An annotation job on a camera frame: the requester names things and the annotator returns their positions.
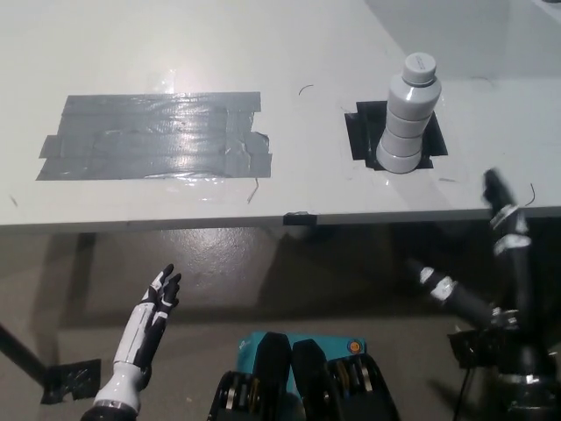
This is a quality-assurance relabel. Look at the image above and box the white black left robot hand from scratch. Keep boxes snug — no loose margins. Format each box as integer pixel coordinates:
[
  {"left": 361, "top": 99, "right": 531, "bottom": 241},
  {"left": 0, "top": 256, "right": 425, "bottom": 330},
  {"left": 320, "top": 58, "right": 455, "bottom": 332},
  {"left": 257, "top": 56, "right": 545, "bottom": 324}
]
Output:
[{"left": 94, "top": 263, "right": 183, "bottom": 412}]

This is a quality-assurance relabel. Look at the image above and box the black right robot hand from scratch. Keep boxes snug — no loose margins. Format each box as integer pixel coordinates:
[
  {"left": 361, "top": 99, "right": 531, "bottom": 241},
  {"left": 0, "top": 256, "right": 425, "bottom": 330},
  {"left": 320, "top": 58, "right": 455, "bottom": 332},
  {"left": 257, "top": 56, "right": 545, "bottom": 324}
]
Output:
[{"left": 405, "top": 168, "right": 561, "bottom": 381}]

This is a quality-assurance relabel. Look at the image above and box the white ribbed plastic bottle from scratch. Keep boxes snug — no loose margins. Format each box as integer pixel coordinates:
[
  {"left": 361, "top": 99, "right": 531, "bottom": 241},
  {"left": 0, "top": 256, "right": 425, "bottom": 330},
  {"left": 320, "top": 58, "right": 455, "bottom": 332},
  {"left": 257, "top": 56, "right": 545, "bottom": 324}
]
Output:
[{"left": 375, "top": 52, "right": 444, "bottom": 175}]

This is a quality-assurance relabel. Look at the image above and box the black teal robot torso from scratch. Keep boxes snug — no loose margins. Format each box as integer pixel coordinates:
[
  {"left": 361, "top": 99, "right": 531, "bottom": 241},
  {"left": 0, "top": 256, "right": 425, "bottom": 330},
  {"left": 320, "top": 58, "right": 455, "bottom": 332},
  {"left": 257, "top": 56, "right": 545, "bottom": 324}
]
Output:
[{"left": 208, "top": 331, "right": 401, "bottom": 421}]

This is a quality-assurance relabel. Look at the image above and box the crumpled black floor tape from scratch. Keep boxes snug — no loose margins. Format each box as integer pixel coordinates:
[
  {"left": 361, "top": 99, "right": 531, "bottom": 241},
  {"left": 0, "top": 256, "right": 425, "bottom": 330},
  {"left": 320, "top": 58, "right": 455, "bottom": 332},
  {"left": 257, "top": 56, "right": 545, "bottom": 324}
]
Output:
[{"left": 39, "top": 358, "right": 103, "bottom": 404}]

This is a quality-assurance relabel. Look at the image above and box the black slanted pole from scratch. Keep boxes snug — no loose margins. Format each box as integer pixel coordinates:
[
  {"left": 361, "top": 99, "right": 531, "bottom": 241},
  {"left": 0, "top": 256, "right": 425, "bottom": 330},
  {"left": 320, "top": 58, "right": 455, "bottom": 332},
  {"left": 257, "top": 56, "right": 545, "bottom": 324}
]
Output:
[{"left": 0, "top": 322, "right": 47, "bottom": 387}]

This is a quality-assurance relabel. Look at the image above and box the grey round table foot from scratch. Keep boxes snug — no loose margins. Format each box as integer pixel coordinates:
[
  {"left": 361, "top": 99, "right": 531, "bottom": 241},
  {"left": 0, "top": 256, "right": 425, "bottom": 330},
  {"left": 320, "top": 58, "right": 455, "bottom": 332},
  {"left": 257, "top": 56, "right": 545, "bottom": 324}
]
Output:
[{"left": 289, "top": 225, "right": 319, "bottom": 246}]

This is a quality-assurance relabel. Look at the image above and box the black tape square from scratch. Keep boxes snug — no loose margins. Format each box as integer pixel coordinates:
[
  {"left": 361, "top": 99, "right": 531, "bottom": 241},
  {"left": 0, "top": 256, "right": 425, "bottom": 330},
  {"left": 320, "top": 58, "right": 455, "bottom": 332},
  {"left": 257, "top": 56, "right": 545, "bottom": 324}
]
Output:
[{"left": 344, "top": 100, "right": 449, "bottom": 170}]

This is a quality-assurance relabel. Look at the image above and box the grey duct tape patch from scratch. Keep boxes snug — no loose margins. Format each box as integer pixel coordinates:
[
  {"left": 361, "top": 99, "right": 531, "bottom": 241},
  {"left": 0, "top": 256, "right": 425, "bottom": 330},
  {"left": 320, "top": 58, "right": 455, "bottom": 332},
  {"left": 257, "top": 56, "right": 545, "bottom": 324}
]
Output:
[{"left": 34, "top": 90, "right": 273, "bottom": 182}]

